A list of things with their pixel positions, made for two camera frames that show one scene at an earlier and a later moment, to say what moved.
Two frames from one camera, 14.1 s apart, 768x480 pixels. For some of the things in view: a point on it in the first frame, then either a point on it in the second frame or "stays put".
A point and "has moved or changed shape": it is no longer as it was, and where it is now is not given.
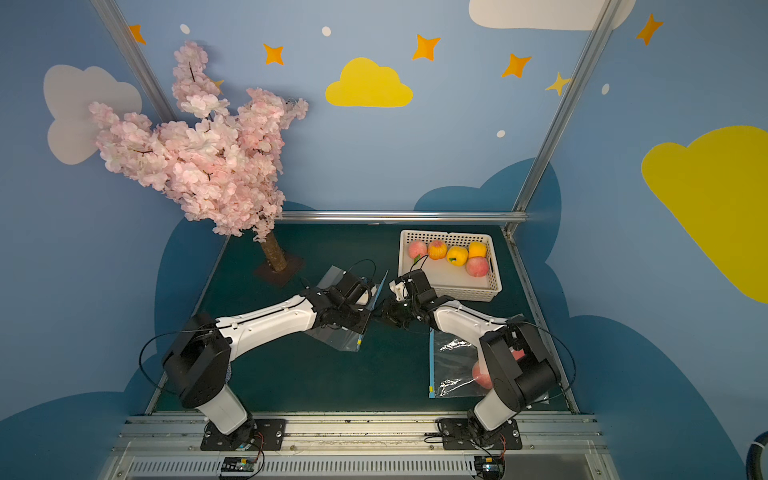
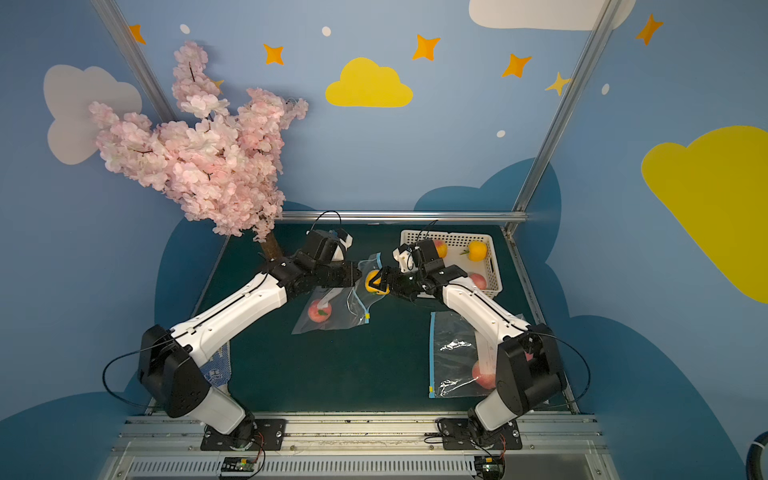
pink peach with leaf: (483, 379) stays put
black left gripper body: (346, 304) → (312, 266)
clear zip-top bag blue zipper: (452, 357) stays put
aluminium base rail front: (359, 444) stays put
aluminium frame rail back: (402, 217) stays put
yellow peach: (457, 256) → (369, 276)
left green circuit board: (238, 464) stays put
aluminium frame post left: (127, 44) stays put
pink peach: (477, 266) → (478, 280)
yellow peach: (477, 249) stays put
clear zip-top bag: (343, 338) has moved or changed shape
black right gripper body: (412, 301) → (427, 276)
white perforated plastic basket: (452, 282) stays put
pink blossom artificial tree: (222, 167) stays put
